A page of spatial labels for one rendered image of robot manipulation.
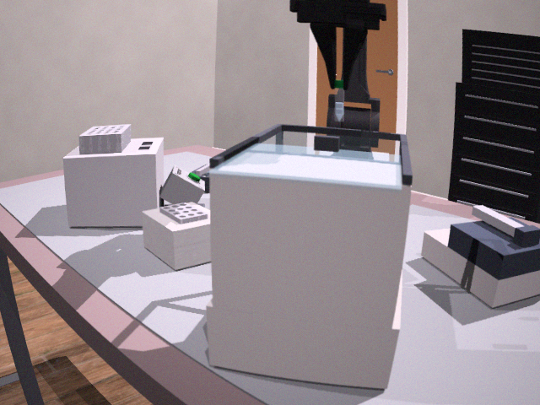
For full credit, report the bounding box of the light grey bench mat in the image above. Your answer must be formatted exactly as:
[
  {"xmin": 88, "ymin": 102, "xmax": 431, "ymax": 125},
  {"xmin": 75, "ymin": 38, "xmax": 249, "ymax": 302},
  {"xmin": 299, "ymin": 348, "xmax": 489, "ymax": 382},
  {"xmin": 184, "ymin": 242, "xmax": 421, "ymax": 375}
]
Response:
[{"xmin": 0, "ymin": 175, "xmax": 540, "ymax": 405}]

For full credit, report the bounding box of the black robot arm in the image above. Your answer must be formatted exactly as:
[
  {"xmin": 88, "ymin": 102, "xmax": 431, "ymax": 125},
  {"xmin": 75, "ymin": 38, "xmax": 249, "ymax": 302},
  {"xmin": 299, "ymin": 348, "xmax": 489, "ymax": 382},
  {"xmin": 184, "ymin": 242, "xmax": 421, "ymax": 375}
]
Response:
[{"xmin": 316, "ymin": 0, "xmax": 380, "ymax": 132}]

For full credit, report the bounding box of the green-capped test tube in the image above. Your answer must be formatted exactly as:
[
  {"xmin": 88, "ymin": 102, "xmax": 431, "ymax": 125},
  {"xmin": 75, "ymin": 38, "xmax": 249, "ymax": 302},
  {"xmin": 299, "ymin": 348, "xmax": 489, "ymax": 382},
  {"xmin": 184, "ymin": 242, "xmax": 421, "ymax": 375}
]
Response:
[{"xmin": 334, "ymin": 80, "xmax": 344, "ymax": 122}]

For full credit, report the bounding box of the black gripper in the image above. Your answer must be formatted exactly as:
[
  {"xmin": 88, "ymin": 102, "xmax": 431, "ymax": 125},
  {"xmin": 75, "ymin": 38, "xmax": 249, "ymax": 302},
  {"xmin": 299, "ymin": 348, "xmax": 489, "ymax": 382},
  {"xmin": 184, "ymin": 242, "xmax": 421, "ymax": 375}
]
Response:
[{"xmin": 289, "ymin": 0, "xmax": 386, "ymax": 90}]

